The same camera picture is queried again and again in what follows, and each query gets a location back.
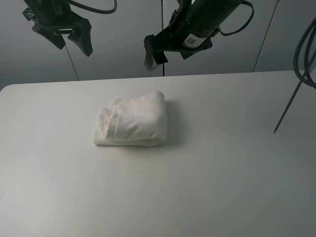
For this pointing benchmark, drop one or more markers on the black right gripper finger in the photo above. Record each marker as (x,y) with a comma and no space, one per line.
(186,53)
(154,58)

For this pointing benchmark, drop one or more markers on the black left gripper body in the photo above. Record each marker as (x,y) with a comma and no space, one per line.
(62,20)

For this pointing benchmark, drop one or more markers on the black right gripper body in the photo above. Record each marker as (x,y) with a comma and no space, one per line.
(179,39)

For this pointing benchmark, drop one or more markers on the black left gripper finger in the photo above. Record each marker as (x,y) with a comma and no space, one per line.
(82,38)
(56,40)

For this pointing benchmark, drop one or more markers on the white towel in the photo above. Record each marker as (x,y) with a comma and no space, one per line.
(138,121)

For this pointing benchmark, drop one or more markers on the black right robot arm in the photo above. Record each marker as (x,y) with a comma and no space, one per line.
(205,13)

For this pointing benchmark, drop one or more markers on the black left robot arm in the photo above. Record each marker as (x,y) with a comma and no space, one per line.
(46,4)

